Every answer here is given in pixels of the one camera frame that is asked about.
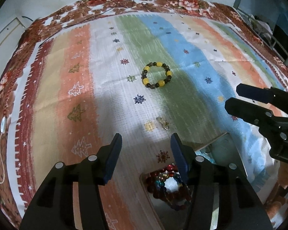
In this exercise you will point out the metal bed frame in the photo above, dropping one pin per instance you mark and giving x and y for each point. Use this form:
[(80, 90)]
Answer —
[(275, 38)]

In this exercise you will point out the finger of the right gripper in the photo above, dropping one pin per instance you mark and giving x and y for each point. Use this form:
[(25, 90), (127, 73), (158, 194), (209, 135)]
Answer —
[(254, 93), (251, 113)]

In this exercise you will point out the small gold earring piece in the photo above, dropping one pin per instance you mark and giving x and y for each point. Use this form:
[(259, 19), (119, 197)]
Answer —
[(165, 125)]

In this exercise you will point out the person hand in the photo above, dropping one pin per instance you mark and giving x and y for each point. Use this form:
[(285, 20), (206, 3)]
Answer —
[(283, 175)]

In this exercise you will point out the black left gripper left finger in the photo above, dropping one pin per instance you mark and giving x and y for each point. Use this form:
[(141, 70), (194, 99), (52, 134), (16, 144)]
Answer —
[(52, 204)]

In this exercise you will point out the jewelry box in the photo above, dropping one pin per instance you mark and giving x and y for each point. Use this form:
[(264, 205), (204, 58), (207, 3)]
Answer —
[(170, 198)]

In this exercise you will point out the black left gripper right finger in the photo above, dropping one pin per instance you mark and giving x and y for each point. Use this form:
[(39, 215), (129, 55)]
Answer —
[(239, 206)]

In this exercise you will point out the white controller with cord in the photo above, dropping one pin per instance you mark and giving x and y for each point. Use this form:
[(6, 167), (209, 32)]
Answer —
[(2, 132)]

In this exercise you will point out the striped colourful cloth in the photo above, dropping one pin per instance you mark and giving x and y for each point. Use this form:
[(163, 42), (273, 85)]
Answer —
[(117, 75)]

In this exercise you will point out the red floral bedsheet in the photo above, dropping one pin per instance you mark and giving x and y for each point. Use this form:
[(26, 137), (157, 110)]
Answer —
[(86, 11)]

